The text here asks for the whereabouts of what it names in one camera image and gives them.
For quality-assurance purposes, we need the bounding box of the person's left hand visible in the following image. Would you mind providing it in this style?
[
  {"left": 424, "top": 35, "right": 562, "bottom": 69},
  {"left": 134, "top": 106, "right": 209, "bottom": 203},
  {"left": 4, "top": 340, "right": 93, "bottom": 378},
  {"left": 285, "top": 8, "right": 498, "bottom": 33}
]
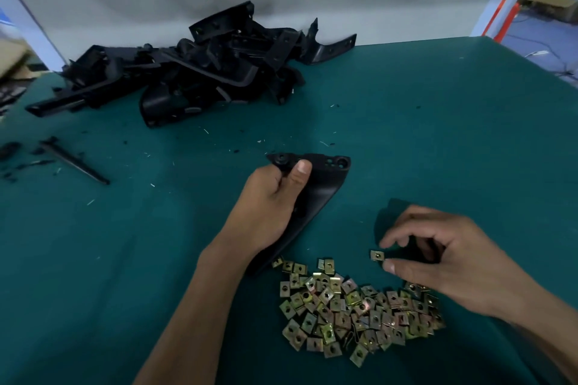
[{"left": 210, "top": 159, "right": 314, "bottom": 264}]

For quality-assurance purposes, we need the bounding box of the person's right hand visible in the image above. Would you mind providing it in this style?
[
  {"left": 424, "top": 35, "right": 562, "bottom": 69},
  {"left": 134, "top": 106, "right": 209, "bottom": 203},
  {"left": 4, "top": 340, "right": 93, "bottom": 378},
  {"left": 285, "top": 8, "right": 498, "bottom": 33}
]
[{"left": 379, "top": 205, "right": 534, "bottom": 318}]

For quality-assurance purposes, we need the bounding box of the black plastic bracket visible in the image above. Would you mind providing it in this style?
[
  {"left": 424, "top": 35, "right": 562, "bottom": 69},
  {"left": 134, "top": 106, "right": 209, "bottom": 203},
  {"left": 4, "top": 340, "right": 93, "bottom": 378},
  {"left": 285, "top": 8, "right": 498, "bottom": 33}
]
[{"left": 244, "top": 153, "right": 352, "bottom": 275}]

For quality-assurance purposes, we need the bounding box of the pile of brass clip nuts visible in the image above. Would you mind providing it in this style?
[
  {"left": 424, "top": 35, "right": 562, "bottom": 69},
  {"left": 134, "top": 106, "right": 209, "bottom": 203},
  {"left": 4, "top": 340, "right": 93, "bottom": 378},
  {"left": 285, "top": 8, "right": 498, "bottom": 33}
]
[{"left": 271, "top": 258, "right": 446, "bottom": 368}]

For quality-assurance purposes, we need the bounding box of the pile of black plastic brackets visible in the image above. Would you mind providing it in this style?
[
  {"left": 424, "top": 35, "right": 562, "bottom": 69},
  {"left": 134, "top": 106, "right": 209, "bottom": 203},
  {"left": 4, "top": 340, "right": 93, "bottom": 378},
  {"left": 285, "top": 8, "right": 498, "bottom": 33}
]
[{"left": 25, "top": 1, "right": 358, "bottom": 129}]

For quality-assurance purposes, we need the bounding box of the person's left forearm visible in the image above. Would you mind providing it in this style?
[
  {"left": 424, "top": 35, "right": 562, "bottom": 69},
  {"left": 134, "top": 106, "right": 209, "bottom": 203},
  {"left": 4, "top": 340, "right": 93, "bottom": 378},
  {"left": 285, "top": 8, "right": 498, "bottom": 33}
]
[{"left": 134, "top": 249, "right": 249, "bottom": 385}]

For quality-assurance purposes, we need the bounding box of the green table cloth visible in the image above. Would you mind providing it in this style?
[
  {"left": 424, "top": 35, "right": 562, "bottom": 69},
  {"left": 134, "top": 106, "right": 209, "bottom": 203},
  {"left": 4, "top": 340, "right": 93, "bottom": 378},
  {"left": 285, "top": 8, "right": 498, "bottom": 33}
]
[{"left": 0, "top": 35, "right": 578, "bottom": 385}]

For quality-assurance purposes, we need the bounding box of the thin black plastic strip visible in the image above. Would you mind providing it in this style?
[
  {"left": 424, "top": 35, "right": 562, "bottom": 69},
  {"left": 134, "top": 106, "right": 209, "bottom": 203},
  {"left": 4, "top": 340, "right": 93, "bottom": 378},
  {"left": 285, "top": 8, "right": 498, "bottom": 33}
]
[{"left": 38, "top": 137, "right": 111, "bottom": 185}]

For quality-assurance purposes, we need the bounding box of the brown cardboard piece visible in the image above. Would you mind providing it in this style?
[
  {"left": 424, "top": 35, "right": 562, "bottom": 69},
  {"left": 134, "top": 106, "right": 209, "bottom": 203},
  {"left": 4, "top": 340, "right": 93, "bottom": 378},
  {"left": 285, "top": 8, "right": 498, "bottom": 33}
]
[{"left": 0, "top": 37, "right": 33, "bottom": 84}]

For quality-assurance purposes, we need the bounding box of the white metal post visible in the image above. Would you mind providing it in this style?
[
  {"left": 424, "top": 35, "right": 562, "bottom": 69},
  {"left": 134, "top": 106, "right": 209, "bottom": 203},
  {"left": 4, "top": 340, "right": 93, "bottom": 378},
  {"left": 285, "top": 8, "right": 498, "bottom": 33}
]
[{"left": 0, "top": 0, "right": 69, "bottom": 73}]

